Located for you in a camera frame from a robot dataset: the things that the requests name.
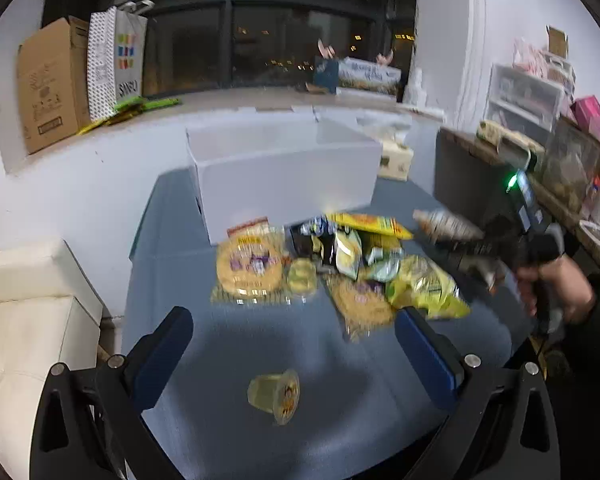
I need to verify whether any pink box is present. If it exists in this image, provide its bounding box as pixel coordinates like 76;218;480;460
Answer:
572;95;600;124

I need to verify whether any clear plastic drawer unit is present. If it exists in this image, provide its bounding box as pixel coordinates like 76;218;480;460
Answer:
483;62;566;134

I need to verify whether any clear zip bag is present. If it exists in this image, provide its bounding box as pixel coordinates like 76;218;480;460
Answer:
369;119;412;144

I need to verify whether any round yellow cracker packet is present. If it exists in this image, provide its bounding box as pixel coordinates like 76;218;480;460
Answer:
210;217;289;307

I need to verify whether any polka-dot shopping bag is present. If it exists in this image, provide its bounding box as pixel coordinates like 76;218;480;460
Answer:
86;2;149;122

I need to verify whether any yellow jelly cup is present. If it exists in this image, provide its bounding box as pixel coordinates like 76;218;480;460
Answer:
247;368;301;426
285;257;319;302

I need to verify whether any black white small device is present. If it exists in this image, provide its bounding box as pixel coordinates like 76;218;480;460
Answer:
498;138;539;172

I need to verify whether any small green snack packet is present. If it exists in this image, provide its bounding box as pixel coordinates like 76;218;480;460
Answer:
362;247;407;284

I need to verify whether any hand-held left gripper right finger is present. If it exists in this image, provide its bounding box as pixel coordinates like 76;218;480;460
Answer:
394;306;561;480

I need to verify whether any white cardboard box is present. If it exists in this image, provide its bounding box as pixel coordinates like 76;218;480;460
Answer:
186;119;384;247

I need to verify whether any white leather sofa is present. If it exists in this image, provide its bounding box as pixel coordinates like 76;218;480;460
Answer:
0;238;105;480

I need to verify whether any yellow snack packet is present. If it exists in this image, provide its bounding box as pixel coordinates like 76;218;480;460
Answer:
326;212;415;241

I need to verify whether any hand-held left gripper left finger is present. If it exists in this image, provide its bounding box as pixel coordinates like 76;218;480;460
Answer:
29;306;195;480

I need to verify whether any white plastic bottle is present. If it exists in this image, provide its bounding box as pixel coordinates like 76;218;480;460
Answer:
403;67;424;106

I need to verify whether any beige tissue pack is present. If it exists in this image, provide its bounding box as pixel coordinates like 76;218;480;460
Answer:
377;139;414;182

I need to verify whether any green cream tissue pack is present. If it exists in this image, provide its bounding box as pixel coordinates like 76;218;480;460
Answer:
476;119;546;157

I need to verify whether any pink floral packet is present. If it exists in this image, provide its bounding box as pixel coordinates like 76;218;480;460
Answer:
512;37;549;79

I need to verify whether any blue grey tablecloth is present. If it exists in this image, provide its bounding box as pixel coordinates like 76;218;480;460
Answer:
121;169;527;480

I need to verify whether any brown white snack packet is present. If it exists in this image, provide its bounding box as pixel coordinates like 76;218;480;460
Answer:
412;208;486;247

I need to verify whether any brown cardboard box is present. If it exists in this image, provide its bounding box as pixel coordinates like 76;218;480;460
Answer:
16;16;92;156

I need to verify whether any printed landscape box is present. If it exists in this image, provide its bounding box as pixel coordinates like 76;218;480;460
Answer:
313;55;402;96

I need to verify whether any white cable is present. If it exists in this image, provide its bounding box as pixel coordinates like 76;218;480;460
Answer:
579;219;600;252

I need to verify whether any orange noodle snack packet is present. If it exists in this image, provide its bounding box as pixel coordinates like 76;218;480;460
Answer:
325;277;397;344

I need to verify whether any person's right hand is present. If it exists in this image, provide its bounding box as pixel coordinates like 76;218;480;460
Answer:
515;254;599;326

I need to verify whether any clear plastic container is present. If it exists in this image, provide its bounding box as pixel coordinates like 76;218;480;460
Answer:
542;117;600;207

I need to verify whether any small open cardboard box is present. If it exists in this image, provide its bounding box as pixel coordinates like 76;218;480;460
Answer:
545;25;570;59

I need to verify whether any pile of green packets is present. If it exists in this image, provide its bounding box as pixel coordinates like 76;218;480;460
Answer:
77;95;182;136

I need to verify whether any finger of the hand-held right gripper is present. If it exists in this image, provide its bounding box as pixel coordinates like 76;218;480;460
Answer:
432;236;507;257
450;256;516;292

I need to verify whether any white tube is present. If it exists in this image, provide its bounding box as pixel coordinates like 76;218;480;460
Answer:
399;102;449;122

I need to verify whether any black framed window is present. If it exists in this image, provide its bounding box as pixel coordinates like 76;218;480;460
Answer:
42;0;419;99

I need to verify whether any black snack packet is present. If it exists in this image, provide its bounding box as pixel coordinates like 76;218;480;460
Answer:
287;217;332;274

